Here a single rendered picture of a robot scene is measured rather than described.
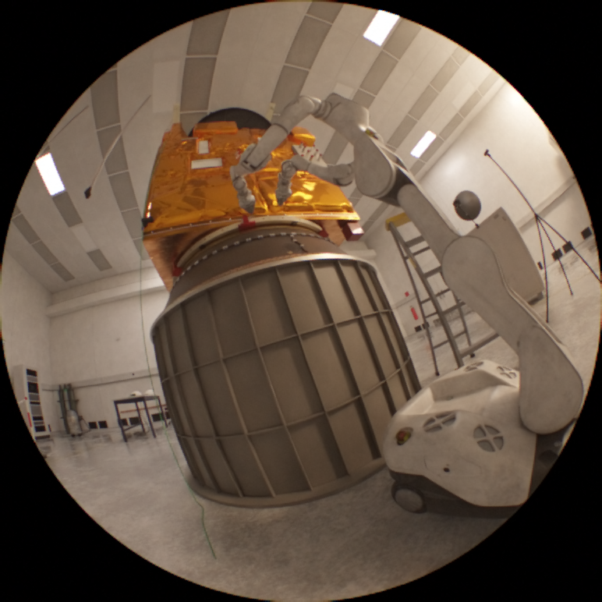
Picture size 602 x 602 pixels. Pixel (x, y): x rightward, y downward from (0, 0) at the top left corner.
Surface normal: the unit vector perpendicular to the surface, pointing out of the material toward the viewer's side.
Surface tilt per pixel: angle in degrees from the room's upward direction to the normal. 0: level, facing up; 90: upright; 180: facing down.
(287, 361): 90
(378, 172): 91
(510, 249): 90
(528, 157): 90
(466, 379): 74
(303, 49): 180
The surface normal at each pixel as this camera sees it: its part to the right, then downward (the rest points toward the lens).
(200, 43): 0.32, 0.90
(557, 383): -0.83, 0.13
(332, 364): 0.26, -0.37
